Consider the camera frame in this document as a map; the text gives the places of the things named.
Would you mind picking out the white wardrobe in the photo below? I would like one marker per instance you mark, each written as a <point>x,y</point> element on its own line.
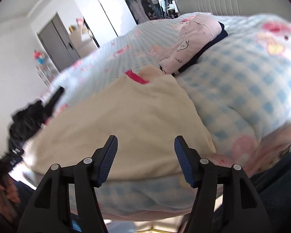
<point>107,19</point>

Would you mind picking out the grey door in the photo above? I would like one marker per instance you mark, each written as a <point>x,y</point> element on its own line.
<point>57,44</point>

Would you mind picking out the white shelf rack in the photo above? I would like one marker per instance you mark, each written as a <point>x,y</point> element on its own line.
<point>47,73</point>

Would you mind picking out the black clothes pile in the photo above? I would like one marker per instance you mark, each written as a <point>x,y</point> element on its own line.
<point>27,122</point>

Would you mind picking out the pink folded garment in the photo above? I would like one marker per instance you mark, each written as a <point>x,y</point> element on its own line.
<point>195,37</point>

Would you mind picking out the blue checkered bed quilt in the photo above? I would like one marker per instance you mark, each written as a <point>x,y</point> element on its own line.
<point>240,87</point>

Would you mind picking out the red t-shirt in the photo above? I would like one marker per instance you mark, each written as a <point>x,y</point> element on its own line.
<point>136,77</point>

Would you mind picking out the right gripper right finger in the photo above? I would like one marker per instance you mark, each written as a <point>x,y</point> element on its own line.
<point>243,210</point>

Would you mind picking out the operator left hand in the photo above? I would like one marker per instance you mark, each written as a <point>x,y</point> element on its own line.
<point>8,195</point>

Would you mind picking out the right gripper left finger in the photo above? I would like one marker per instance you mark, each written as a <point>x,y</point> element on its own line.
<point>49,208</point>

